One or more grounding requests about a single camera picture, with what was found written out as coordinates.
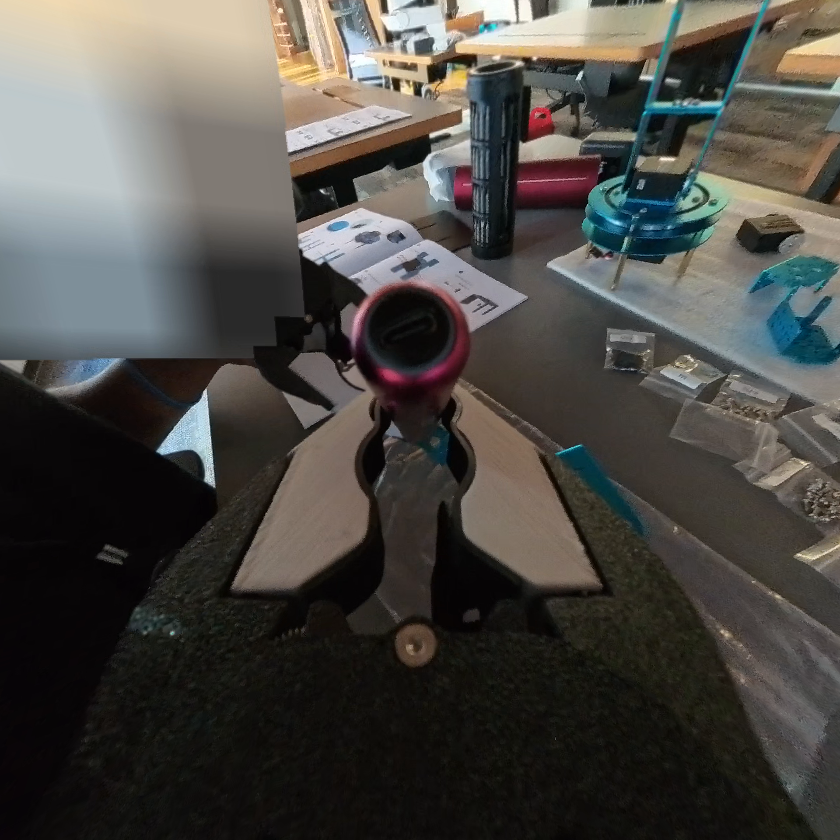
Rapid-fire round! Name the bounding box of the blue perforated bent bracket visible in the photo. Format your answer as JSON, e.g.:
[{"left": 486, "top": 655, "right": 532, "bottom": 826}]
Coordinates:
[{"left": 768, "top": 294, "right": 840, "bottom": 366}]

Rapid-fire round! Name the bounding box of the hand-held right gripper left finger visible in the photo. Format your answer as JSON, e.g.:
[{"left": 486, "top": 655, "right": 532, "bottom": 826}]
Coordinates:
[{"left": 230, "top": 395, "right": 388, "bottom": 596}]

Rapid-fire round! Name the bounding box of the person's left forearm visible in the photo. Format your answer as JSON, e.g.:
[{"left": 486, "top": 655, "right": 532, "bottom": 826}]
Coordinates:
[{"left": 39, "top": 359, "right": 258, "bottom": 448}]

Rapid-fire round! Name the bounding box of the red cylindrical case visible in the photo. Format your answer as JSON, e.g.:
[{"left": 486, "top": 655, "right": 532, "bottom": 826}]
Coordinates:
[{"left": 453, "top": 156, "right": 603, "bottom": 212}]

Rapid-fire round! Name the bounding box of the red electric screwdriver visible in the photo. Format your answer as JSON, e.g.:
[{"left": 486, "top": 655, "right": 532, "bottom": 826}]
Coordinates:
[{"left": 350, "top": 283, "right": 472, "bottom": 435}]

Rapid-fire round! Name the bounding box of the person's dark clothing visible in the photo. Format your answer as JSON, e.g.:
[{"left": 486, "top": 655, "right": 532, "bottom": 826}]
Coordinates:
[{"left": 0, "top": 364, "right": 219, "bottom": 840}]

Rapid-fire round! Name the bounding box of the clear plastic bag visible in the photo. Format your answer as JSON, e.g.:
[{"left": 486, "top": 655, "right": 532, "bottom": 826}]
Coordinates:
[{"left": 348, "top": 387, "right": 840, "bottom": 809}]

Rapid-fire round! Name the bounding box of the pile of small screw bags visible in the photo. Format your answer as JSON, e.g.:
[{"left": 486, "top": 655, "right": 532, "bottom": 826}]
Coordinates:
[{"left": 604, "top": 326, "right": 840, "bottom": 580}]

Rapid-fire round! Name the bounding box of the white printed paper sheet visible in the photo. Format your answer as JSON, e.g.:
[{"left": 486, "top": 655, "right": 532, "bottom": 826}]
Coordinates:
[{"left": 286, "top": 105, "right": 413, "bottom": 156}]

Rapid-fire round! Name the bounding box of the small blue servo bracket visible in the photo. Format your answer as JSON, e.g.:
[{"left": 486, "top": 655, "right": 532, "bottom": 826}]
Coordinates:
[{"left": 415, "top": 422, "right": 452, "bottom": 466}]

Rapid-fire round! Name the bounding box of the white foam board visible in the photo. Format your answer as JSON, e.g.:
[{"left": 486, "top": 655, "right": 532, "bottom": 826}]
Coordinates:
[{"left": 546, "top": 177, "right": 840, "bottom": 409}]

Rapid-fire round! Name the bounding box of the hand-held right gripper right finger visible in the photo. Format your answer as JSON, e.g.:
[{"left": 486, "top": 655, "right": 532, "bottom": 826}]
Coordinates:
[{"left": 445, "top": 386, "right": 606, "bottom": 596}]

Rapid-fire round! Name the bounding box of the light wooden table corner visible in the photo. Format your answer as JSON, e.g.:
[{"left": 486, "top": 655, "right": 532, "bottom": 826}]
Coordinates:
[{"left": 776, "top": 33, "right": 840, "bottom": 85}]

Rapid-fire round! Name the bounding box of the black servo motor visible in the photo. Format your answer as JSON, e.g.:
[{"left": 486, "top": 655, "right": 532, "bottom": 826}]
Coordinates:
[{"left": 735, "top": 213, "right": 807, "bottom": 254}]

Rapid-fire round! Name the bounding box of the blue perforated flat bracket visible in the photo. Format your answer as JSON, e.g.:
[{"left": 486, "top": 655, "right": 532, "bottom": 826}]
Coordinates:
[{"left": 748, "top": 256, "right": 840, "bottom": 304}]

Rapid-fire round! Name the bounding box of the black cylindrical tube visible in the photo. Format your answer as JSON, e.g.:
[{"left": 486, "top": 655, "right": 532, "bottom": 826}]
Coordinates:
[{"left": 466, "top": 59, "right": 527, "bottom": 261}]

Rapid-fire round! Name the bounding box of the white instruction booklet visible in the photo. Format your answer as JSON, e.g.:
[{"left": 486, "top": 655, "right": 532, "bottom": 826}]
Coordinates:
[{"left": 297, "top": 208, "right": 530, "bottom": 333}]

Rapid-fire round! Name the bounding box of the blue long U bracket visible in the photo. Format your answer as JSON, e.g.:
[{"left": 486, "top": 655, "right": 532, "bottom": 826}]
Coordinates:
[{"left": 554, "top": 444, "right": 649, "bottom": 536}]

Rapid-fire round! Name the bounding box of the large light wooden table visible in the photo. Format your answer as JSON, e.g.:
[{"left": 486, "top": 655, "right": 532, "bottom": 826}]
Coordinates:
[{"left": 455, "top": 0, "right": 809, "bottom": 67}]

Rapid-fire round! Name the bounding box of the wooden table with paper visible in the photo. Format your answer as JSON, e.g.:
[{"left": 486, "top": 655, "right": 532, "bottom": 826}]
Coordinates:
[{"left": 282, "top": 77, "right": 464, "bottom": 206}]

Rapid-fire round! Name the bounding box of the crumpled white plastic bag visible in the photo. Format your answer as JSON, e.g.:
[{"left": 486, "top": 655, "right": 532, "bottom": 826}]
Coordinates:
[{"left": 422, "top": 151, "right": 468, "bottom": 201}]

